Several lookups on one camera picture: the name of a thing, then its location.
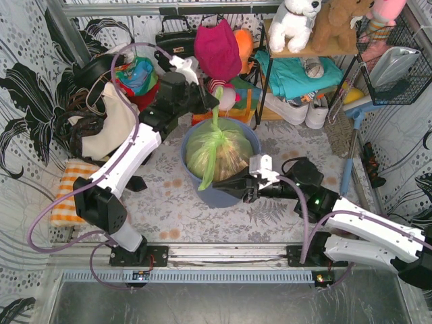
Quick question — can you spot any blue-grey trash bin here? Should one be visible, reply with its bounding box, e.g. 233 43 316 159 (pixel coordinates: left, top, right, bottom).
180 117 262 208

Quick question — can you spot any green trash bag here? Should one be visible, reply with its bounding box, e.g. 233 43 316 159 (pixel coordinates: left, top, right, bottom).
185 104 253 191

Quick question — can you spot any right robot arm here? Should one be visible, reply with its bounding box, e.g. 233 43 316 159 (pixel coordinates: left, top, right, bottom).
213 155 431 290

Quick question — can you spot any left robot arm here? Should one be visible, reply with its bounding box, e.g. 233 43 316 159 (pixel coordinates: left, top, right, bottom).
74 71 219 267

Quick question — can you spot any magenta cloth bag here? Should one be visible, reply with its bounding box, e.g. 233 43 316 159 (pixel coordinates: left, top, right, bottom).
194 18 242 81

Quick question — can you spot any cream canvas tote bag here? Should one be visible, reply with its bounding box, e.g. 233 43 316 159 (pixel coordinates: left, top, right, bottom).
68 82 139 161

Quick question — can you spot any pink white plush doll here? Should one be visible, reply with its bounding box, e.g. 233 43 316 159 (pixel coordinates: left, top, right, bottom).
207 78 241 113

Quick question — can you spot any crumpled brown paper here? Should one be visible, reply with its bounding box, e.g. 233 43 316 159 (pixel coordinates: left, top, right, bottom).
213 145 252 182

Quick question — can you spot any rainbow striped cloth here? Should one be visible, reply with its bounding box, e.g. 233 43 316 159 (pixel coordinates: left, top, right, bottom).
206 76 262 125

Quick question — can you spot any red cloth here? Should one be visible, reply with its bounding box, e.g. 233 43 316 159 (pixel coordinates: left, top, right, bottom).
120 81 160 111

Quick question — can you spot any black leather handbag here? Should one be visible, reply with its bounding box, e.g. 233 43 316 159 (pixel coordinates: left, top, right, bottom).
155 15 196 59

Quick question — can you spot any colourful printed cloth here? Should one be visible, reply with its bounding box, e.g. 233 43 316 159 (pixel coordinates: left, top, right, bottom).
115 57 158 97

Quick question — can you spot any orange plush toy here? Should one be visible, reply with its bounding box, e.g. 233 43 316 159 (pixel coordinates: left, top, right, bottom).
234 28 253 74

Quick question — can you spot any teal folded cloth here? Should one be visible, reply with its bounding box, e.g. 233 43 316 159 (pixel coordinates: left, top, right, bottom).
269 57 343 99

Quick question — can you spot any white sneaker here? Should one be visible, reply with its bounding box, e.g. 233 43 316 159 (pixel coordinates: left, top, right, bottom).
304 96 329 130

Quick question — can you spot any black hat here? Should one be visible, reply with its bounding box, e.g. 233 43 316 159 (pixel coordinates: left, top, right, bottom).
73 53 115 89

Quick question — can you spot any grey small plush ball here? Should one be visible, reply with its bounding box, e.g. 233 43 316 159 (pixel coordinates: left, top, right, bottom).
302 57 324 78

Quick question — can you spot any pink glasses case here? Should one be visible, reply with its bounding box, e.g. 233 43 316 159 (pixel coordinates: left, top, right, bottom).
126 210 132 224

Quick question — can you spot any white plush dog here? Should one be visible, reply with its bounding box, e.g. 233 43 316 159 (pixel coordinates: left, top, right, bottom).
269 0 321 53

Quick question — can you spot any brown teddy bear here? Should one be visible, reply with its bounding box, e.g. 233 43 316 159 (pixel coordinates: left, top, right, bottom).
311 0 374 53

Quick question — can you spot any orange checked towel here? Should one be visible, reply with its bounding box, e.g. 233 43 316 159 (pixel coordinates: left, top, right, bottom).
49 160 104 227

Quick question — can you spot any pink plush toy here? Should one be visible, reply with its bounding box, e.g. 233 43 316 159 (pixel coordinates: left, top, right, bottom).
365 0 406 41

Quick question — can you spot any silver foil pouch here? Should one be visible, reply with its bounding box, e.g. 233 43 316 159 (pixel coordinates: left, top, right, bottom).
369 47 422 88

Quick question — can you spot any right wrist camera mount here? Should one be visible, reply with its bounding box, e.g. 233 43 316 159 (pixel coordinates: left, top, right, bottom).
249 154 279 182

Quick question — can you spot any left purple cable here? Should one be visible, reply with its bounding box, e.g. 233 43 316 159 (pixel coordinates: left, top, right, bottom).
26 43 175 290

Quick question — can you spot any purple cable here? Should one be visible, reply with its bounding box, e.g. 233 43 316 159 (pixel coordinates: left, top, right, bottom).
278 177 432 265
26 43 175 290

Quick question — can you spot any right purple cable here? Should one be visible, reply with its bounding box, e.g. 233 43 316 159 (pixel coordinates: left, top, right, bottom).
278 177 432 265

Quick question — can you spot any metal mounting rail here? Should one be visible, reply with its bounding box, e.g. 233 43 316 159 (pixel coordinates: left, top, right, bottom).
48 243 347 287

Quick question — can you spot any black wire basket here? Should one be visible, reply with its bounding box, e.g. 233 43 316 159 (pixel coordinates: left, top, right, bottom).
356 16 431 106

